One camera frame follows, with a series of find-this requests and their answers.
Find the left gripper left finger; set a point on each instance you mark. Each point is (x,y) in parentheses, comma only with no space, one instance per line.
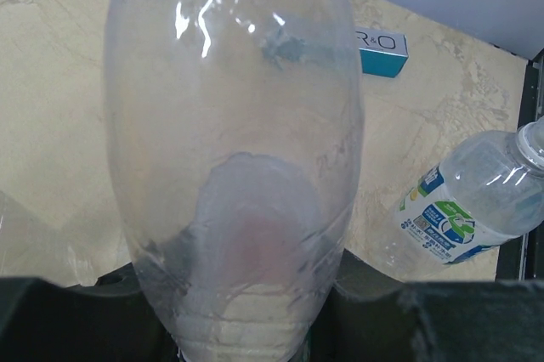
(110,321)

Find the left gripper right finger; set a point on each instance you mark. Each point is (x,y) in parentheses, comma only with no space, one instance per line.
(370,317)

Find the clear labelled bottle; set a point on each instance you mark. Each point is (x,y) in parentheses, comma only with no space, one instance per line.
(487,191)

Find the clear bottle with red ring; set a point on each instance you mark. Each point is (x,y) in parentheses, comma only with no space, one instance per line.
(234,132)

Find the blue white toothpaste box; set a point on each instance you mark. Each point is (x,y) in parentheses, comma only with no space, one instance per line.
(382,53)

